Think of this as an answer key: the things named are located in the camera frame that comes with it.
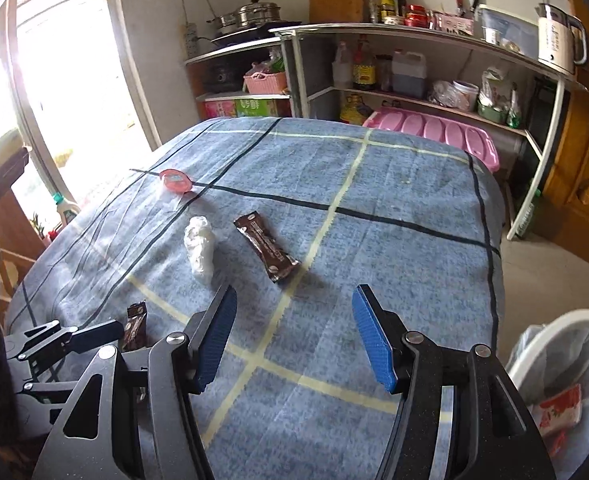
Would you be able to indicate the white trash bin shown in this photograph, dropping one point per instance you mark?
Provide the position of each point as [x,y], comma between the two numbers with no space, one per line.
[574,316]

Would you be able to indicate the steel steamer pot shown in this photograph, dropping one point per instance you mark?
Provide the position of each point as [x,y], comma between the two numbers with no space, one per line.
[259,12]

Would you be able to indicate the black cooking pot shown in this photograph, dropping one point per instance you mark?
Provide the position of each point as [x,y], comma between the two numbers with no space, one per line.
[223,79]

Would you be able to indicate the small metal shelf rack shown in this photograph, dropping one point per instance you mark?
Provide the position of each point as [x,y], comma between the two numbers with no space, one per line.
[224,52]

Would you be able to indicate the knotted clear plastic bag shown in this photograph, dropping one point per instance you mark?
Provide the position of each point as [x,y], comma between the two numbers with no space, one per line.
[442,94]

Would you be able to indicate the silver food bag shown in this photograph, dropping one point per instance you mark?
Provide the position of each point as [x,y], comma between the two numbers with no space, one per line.
[494,92]

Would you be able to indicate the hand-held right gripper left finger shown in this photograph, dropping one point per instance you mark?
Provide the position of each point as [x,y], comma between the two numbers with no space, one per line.
[219,340]

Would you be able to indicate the blue plastic jerrycan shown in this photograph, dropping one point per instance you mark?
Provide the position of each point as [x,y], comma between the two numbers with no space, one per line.
[409,77]

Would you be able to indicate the red and white packet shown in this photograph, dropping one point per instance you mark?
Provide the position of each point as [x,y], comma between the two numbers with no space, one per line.
[559,405]

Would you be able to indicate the long metal shelf rack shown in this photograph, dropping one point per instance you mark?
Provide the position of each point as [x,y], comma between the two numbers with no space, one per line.
[424,35]

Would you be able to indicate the small brown snack wrapper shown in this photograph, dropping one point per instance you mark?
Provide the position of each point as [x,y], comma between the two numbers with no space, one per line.
[135,325]

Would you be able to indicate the white plastic jar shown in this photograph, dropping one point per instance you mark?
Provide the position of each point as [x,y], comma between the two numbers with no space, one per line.
[465,96]

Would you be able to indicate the green glass bottle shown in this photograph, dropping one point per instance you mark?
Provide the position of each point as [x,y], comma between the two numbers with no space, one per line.
[528,217]

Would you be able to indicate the dark glass jar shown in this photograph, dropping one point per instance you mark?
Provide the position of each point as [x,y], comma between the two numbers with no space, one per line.
[385,75]

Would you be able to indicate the white electric kettle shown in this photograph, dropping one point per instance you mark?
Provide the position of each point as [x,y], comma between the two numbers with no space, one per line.
[556,40]

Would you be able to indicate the white detergent bottle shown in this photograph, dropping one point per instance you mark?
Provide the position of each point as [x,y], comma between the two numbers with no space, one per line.
[67,212]

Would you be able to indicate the small green bottle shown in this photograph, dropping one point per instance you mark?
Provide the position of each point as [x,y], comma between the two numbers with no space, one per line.
[513,112]

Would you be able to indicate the yellow cooking oil bottle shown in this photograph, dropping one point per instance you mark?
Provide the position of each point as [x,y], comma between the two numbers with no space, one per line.
[355,110]

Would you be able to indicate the long brown snack wrapper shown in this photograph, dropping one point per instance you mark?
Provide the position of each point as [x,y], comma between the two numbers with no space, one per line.
[267,250]

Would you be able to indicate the black induction cooker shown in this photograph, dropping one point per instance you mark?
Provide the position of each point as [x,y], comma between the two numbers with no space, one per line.
[254,32]

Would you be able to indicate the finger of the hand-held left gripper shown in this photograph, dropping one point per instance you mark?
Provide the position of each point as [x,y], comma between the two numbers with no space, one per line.
[49,387]
[99,335]

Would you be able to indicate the red plastic cup lid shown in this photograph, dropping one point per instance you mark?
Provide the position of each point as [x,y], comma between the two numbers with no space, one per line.
[176,180]

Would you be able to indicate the small clear seasoning bottle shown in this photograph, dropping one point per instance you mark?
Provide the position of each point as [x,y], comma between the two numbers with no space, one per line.
[373,7]

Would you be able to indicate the clear oil bottle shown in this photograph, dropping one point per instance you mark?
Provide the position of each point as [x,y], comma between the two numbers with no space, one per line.
[342,67]

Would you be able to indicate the green capped sauce bottle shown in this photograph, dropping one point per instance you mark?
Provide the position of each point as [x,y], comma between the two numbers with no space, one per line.
[387,5]

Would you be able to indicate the clear plastic storage container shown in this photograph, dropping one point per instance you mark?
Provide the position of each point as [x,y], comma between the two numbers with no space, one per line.
[509,30]

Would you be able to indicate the steel pan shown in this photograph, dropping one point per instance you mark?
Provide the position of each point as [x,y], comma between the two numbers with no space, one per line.
[223,20]

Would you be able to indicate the colourful printed cardboard box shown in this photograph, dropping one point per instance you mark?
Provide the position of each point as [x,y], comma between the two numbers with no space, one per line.
[244,108]

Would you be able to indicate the yellow label soy sauce bottle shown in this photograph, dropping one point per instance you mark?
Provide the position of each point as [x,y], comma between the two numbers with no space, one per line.
[364,72]

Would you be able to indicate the white power strip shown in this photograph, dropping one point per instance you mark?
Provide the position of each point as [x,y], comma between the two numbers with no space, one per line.
[191,40]

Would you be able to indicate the crumpled white tissue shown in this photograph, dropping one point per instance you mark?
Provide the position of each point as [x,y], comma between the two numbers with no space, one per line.
[199,250]

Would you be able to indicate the dark sauce bottle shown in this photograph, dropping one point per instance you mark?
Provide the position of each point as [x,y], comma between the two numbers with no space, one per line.
[400,2]

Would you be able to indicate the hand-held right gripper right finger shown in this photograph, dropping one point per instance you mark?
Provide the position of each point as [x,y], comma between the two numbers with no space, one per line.
[374,340]

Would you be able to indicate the pink utensil box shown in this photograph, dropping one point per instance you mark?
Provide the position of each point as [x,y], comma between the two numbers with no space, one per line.
[452,24]

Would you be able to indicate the window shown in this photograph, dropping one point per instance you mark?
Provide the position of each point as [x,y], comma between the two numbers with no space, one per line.
[64,85]

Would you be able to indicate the red tin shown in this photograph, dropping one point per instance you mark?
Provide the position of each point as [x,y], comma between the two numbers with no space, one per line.
[416,17]

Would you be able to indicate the pink storage box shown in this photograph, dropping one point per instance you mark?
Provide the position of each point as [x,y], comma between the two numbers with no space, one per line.
[434,132]

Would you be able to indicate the pink plastic basket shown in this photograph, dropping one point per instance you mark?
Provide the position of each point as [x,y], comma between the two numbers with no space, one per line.
[265,84]

